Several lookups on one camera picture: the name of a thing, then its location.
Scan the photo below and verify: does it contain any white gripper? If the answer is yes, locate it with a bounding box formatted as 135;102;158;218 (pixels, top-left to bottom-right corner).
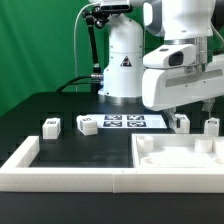
142;44;224;129

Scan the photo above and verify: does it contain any white square tabletop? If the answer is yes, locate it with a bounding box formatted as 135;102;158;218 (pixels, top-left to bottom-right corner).
132;134;224;168

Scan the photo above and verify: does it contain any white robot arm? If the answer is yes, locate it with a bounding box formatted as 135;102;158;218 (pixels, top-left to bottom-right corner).
89;0;224;128

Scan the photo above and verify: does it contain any paper sheet with AprilTags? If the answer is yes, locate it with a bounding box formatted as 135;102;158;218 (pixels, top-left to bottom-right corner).
77;114;167;129

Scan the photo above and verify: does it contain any white U-shaped fence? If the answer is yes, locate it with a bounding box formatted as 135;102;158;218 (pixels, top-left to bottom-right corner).
0;136;224;193

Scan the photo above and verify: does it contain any white cable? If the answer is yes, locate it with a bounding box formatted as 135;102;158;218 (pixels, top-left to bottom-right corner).
73;3;102;93

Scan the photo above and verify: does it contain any black cable bundle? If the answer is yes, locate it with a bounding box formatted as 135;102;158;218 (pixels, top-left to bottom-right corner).
55;75;103;94

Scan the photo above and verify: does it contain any black camera on mount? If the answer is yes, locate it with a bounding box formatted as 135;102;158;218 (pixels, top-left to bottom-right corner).
89;0;133;14

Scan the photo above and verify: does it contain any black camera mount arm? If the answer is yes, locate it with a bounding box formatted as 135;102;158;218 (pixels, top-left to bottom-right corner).
82;10;109;94

